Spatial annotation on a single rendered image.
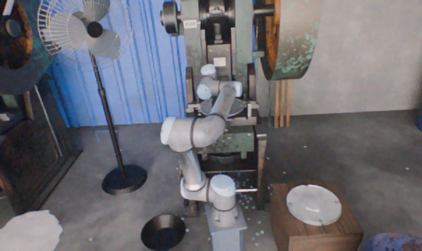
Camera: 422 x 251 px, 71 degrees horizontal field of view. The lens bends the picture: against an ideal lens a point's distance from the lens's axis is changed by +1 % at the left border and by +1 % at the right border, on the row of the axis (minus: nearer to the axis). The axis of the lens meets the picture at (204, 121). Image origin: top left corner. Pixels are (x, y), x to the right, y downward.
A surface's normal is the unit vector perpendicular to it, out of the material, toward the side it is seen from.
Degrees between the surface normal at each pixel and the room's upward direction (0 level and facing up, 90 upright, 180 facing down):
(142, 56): 90
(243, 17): 90
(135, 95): 90
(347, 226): 0
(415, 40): 90
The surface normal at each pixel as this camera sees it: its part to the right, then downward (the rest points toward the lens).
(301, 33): -0.02, 0.59
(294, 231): -0.07, -0.87
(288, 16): -0.04, 0.41
